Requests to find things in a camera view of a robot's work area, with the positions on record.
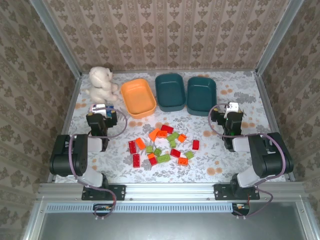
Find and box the aluminium frame post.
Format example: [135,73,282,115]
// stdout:
[29,0,83,77]
[255,0,305,76]

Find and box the grey slotted cable duct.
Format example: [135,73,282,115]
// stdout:
[46,202,235,214]

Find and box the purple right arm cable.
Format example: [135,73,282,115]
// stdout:
[208,103,288,219]

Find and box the teal plastic container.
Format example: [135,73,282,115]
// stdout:
[186,76,218,117]
[154,72,187,113]

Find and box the white plush toy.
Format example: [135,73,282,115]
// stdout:
[84,66,120,104]

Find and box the black connector board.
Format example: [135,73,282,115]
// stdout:
[92,203,113,217]
[231,202,251,216]

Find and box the orange curved lego piece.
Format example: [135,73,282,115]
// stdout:
[148,127,161,142]

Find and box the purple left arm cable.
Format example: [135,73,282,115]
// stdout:
[68,109,129,220]

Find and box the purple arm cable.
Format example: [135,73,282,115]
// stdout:
[208,103,288,219]
[68,109,129,220]

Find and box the grey metal panel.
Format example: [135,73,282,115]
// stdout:
[23,199,316,240]

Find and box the floral patterned table cover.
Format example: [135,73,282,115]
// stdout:
[54,71,288,184]

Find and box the aluminium table end rail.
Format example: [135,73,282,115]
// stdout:
[80,67,258,74]

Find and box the pink white card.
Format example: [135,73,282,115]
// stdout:
[89,103,107,114]

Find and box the orange plastic container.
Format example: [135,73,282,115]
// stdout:
[120,78,158,120]

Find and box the long green lego brick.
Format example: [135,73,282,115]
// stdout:
[156,154,172,164]

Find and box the aluminium mounting rail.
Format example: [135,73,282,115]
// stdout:
[37,181,307,201]

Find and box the aluminium table side rail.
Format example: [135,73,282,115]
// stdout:
[47,73,83,183]
[254,71,296,182]

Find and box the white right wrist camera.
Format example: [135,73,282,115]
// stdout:
[224,101,240,119]

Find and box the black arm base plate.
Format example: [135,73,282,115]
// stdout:
[213,183,260,201]
[81,184,126,202]

